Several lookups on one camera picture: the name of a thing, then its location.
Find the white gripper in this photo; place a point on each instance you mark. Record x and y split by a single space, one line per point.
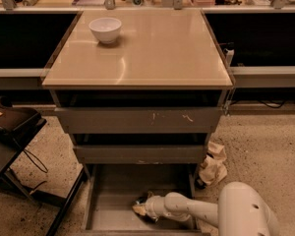
151 206

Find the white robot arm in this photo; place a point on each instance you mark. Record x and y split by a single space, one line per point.
240 211

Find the grey open bottom drawer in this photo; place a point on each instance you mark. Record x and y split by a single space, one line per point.
114 189

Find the grey middle drawer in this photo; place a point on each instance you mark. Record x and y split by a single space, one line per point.
140 154

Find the grey top drawer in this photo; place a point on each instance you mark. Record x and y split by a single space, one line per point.
135 120

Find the beige counter top cabinet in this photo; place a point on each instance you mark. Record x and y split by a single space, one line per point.
157 48

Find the white bottle behind counter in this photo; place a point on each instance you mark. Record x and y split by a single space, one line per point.
229 54

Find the black side cart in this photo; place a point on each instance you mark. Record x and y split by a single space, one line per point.
18 126

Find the white ceramic bowl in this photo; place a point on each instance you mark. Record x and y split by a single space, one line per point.
105 30

